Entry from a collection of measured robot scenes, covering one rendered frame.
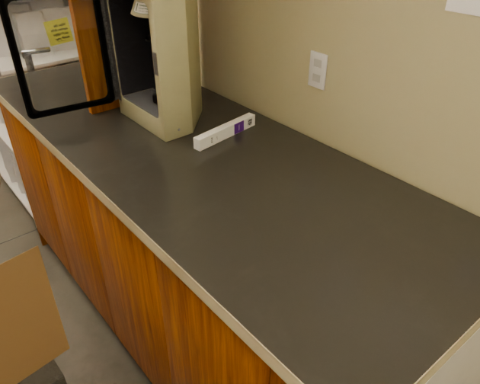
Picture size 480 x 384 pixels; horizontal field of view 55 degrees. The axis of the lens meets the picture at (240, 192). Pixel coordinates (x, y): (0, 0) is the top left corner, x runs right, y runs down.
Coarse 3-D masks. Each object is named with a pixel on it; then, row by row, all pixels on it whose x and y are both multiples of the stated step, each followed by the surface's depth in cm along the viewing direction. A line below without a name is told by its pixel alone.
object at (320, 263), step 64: (64, 128) 163; (128, 128) 163; (256, 128) 163; (128, 192) 128; (192, 192) 128; (256, 192) 128; (320, 192) 128; (384, 192) 128; (192, 256) 106; (256, 256) 106; (320, 256) 106; (384, 256) 106; (448, 256) 106; (256, 320) 90; (320, 320) 90; (384, 320) 90; (448, 320) 90
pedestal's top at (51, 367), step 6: (54, 360) 83; (48, 366) 81; (54, 366) 81; (36, 372) 80; (42, 372) 80; (48, 372) 80; (54, 372) 80; (60, 372) 80; (30, 378) 79; (36, 378) 79; (42, 378) 79; (48, 378) 79; (54, 378) 79; (60, 378) 80
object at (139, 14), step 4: (136, 4) 142; (140, 4) 140; (144, 4) 140; (132, 8) 144; (136, 8) 142; (140, 8) 141; (144, 8) 140; (132, 12) 144; (136, 12) 142; (140, 12) 141; (144, 12) 140; (136, 16) 142; (140, 16) 141; (144, 16) 140; (148, 16) 140
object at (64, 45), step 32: (32, 0) 140; (64, 0) 145; (32, 32) 144; (64, 32) 149; (96, 32) 155; (64, 64) 154; (96, 64) 160; (32, 96) 153; (64, 96) 159; (96, 96) 165
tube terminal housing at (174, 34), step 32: (160, 0) 131; (192, 0) 147; (160, 32) 135; (192, 32) 149; (160, 64) 140; (192, 64) 152; (160, 96) 145; (192, 96) 155; (160, 128) 153; (192, 128) 158
